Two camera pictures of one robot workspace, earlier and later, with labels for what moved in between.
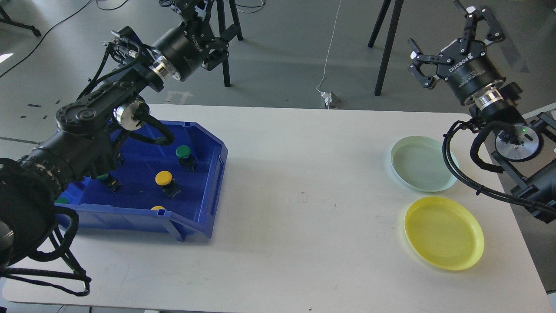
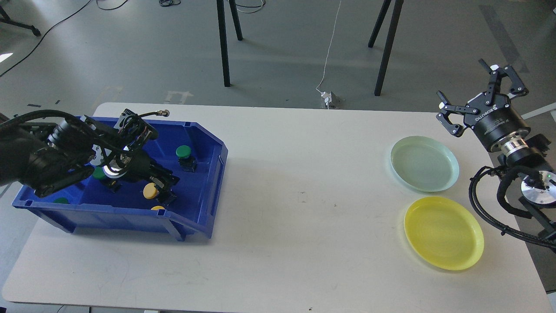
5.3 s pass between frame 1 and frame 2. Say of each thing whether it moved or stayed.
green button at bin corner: stayed
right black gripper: moved
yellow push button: moved
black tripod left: stayed
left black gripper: moved
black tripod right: stayed
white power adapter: stayed
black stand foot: stayed
